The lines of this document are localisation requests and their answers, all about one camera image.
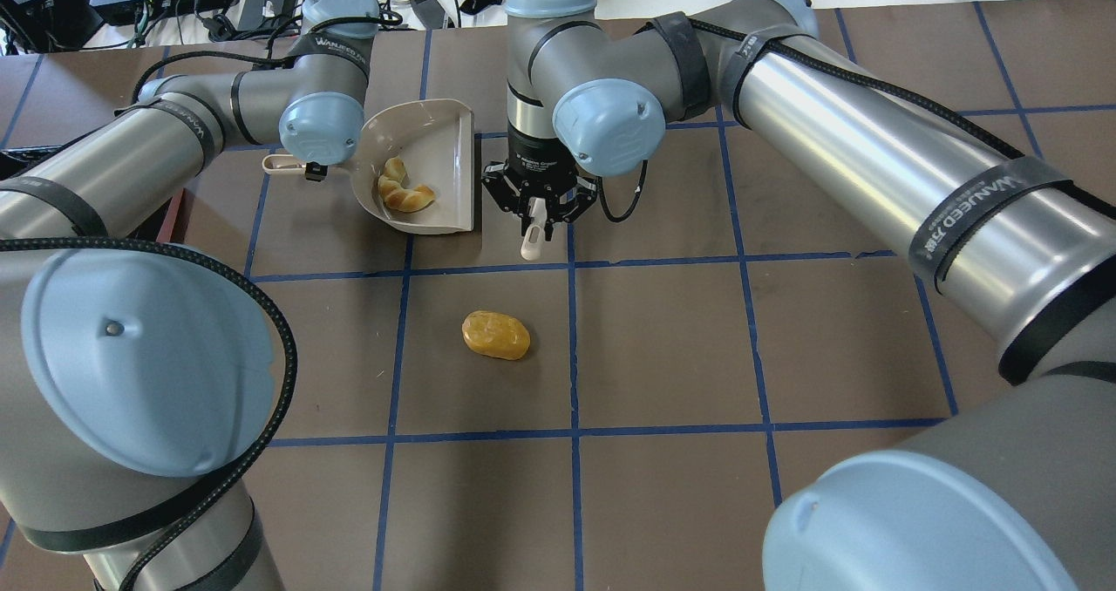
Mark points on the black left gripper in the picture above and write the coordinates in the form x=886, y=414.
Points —
x=315, y=173

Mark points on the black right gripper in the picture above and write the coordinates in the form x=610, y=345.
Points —
x=534, y=157

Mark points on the white hand brush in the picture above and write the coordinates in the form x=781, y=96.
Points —
x=535, y=233

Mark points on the croissant bread piece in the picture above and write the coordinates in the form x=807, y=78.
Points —
x=395, y=195

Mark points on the beige plastic dustpan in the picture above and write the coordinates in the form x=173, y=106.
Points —
x=434, y=139

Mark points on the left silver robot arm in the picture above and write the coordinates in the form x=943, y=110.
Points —
x=142, y=380

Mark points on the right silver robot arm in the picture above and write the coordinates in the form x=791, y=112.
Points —
x=1014, y=495

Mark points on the yellow oval bread bun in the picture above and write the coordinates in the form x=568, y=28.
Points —
x=494, y=334

